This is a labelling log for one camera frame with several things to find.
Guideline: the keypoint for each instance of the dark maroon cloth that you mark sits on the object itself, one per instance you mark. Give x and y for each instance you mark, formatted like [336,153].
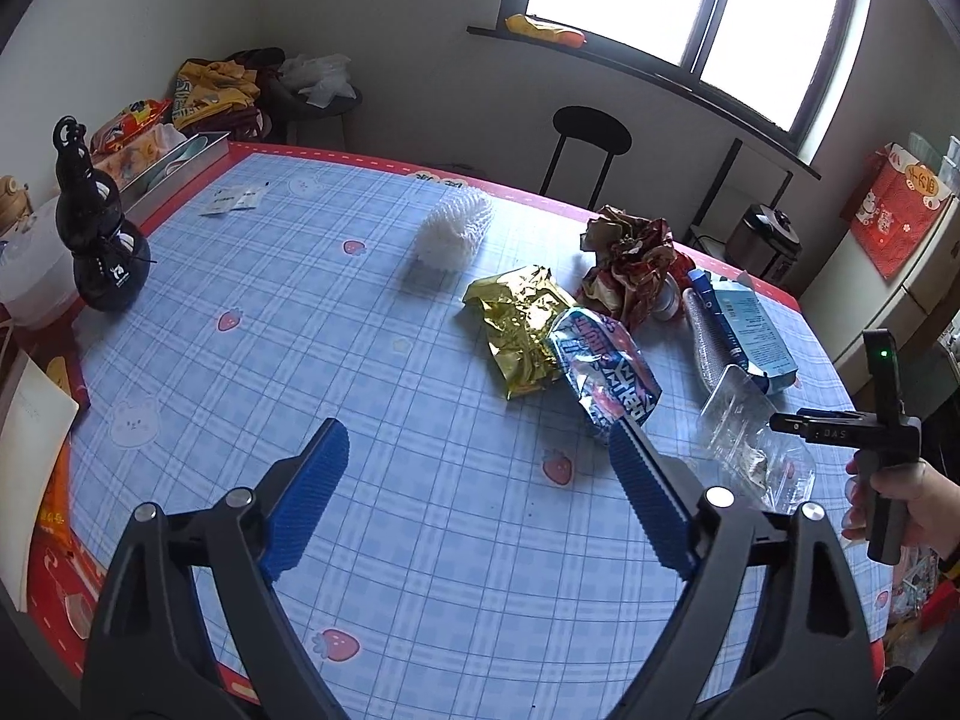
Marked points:
[255,116]

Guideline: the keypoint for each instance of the white foam fruit net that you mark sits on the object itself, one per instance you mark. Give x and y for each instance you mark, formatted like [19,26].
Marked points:
[450,232]

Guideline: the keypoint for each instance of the person's right hand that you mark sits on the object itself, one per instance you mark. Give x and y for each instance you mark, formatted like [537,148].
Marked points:
[930,510]

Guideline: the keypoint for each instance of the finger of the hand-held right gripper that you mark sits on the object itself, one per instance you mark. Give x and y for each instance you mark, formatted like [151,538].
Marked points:
[829,413]
[810,429]

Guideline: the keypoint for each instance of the orange packet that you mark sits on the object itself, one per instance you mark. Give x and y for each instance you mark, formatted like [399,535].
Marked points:
[56,495]

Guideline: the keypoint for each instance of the black round side table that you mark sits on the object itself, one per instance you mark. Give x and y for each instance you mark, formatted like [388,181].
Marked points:
[322,116]

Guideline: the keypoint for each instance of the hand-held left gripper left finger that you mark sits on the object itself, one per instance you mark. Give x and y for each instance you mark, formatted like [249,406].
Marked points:
[315,495]

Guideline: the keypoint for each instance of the white paper packet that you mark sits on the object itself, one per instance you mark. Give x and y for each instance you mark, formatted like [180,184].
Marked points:
[220,202]
[250,197]

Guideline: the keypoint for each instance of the gold foil snack wrapper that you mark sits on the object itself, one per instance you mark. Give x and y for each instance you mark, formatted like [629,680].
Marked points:
[517,330]

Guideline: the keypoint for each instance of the blue white carton box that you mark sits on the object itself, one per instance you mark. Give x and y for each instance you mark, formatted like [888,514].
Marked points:
[750,330]

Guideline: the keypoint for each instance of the pile of clothes on chair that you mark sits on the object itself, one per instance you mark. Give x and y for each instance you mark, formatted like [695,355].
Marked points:
[214,90]

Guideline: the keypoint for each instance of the black windowsill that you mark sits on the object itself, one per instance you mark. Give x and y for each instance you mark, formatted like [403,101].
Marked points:
[637,67]

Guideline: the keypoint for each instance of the black gourd-shaped bottle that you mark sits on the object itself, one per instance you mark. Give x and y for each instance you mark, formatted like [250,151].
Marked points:
[94,240]

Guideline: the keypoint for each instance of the red lucky cat bag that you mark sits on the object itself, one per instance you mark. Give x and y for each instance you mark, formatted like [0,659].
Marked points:
[896,210]

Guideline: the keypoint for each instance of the black frame side shelf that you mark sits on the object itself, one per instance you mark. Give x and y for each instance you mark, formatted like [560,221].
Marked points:
[721,184]

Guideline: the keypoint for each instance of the clear plastic packaging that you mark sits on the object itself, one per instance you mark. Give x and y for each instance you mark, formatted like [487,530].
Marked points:
[750,435]

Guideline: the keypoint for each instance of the yellow orange plush toy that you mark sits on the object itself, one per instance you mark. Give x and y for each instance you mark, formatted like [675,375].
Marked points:
[544,28]

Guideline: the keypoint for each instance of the silver black rice cooker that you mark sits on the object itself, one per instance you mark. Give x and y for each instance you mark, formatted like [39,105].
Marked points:
[765,240]

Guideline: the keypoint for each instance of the white plastic bag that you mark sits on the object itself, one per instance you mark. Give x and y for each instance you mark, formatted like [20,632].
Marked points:
[319,75]

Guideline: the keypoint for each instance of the red gold crumpled wrapper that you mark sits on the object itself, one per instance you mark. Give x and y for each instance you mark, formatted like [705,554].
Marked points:
[634,262]

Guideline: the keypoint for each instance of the clear plastic container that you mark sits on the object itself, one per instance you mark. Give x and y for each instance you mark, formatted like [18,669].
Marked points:
[934,154]

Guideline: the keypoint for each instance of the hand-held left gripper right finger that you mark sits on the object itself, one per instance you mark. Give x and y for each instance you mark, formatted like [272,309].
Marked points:
[649,499]

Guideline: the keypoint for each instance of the blue plaid red-edged tablecloth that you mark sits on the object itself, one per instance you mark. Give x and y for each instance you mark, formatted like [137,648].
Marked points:
[375,330]

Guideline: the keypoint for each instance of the red orange snack bag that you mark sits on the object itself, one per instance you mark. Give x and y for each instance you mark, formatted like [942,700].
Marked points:
[131,124]

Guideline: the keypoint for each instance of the blue red snack wrapper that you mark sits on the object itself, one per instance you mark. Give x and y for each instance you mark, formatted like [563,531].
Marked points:
[607,367]

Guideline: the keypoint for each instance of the white paper sheet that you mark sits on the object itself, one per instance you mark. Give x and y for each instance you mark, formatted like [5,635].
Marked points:
[30,465]

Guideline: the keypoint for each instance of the white refrigerator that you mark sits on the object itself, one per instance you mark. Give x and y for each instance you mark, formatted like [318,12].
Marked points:
[870,307]

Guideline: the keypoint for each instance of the black round stool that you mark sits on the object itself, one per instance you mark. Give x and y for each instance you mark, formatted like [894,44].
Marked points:
[591,127]

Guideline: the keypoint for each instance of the metal rectangular tray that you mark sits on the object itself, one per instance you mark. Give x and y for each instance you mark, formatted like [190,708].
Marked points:
[180,165]

